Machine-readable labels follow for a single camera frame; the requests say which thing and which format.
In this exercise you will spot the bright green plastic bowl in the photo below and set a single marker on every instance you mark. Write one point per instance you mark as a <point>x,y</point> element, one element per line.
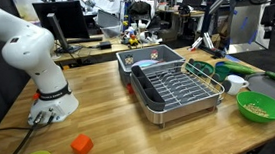
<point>274,108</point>

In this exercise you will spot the white mug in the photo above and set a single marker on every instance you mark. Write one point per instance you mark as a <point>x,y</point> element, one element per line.
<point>235,84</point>

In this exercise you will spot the gray dish rack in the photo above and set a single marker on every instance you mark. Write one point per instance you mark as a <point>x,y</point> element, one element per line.
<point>179,90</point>

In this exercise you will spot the gray plastic bin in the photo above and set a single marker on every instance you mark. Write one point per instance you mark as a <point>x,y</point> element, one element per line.
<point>172,55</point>

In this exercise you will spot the orange cube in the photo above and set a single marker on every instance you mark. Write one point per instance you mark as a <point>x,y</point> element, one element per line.
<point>81,146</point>

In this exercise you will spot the wooden background desk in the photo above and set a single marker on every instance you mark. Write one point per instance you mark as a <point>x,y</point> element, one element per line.
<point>88,51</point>

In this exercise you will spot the blue plate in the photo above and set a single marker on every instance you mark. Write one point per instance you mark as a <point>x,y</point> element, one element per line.
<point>219,63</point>

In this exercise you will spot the dark green cup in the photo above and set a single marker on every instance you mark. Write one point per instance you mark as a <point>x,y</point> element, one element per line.
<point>222,73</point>

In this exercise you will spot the black computer monitor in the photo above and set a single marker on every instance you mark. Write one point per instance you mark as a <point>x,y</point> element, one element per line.
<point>69,19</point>

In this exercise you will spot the black power adapter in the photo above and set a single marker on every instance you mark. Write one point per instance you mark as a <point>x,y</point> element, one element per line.
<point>105,45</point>

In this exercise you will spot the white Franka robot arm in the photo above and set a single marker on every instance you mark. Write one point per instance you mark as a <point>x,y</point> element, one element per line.
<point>39,62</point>

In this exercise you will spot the light blue dish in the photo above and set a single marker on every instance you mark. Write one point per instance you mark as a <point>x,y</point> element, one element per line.
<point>144,63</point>

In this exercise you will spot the dark green plate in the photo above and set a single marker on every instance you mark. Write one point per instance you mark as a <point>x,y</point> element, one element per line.
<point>207,68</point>

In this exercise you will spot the white black headset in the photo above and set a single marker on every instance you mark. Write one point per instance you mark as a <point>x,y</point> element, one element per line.
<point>149,36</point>

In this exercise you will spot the blue tape patch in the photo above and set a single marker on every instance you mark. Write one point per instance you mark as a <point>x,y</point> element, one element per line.
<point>232,58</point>

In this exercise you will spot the clear plastic storage bin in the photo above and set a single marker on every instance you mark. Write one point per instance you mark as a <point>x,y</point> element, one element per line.
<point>109,22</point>

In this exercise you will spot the aluminum rail clamp stand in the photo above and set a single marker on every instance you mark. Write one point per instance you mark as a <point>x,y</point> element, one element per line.
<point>208,45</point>

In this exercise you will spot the pile of tan nuts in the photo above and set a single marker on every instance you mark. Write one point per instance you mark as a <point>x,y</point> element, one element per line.
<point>256,110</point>

